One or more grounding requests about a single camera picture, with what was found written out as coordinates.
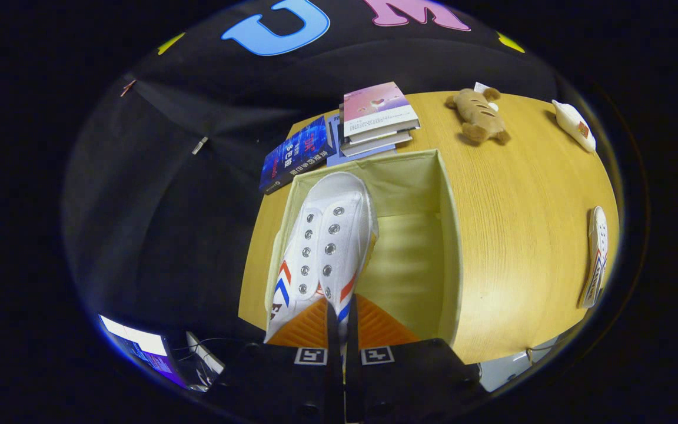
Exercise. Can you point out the black backdrop cloth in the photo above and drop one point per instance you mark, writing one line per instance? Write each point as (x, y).
(168, 235)

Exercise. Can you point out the dark blue book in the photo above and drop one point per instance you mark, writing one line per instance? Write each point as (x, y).
(295, 156)

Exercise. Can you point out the copper clip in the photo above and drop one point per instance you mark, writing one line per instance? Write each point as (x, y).
(128, 88)

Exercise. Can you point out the white packet red label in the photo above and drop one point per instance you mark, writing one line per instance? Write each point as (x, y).
(574, 123)

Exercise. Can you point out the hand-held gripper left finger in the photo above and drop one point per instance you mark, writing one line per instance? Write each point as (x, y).
(292, 383)

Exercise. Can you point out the silver clip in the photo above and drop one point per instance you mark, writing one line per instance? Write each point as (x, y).
(199, 145)

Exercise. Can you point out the pink cover book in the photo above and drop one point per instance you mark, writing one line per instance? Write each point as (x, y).
(377, 109)

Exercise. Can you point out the pale green fabric storage box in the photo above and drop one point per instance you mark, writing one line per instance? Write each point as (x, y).
(409, 265)

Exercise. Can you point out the lit computer monitor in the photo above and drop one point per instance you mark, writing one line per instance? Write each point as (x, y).
(139, 347)

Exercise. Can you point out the white desktop device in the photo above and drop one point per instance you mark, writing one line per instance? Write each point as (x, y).
(205, 353)

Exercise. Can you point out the brown plush toy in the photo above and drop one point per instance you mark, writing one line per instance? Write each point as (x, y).
(480, 118)

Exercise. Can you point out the white paged book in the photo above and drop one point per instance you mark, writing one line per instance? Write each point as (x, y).
(374, 144)

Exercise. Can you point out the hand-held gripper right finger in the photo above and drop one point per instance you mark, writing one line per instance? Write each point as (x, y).
(409, 383)

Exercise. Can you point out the white striped canvas shoe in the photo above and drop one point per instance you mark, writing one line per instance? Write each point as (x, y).
(327, 235)
(598, 247)

